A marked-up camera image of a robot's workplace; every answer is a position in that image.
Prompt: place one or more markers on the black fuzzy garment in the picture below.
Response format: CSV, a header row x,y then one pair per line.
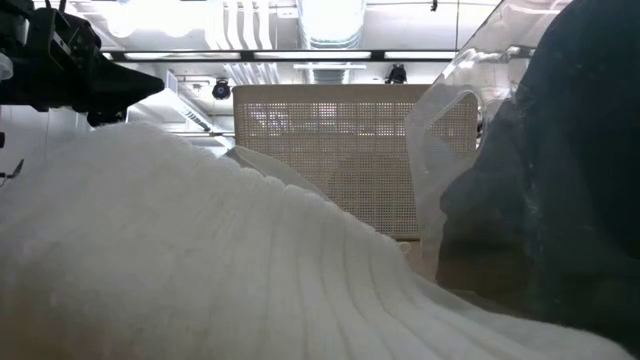
x,y
565,175

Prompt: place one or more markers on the white perforated plastic basket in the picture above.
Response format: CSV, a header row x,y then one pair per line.
x,y
350,150

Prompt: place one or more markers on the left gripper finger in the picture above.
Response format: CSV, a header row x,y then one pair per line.
x,y
105,118
120,87

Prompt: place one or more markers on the black tilted monitor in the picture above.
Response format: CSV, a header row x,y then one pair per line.
x,y
15,172

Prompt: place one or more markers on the white ribbed cloth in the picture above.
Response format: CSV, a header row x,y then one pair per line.
x,y
200,260

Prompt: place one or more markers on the black ceiling spotlight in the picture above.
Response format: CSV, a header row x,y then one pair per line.
x,y
221,90
396,74

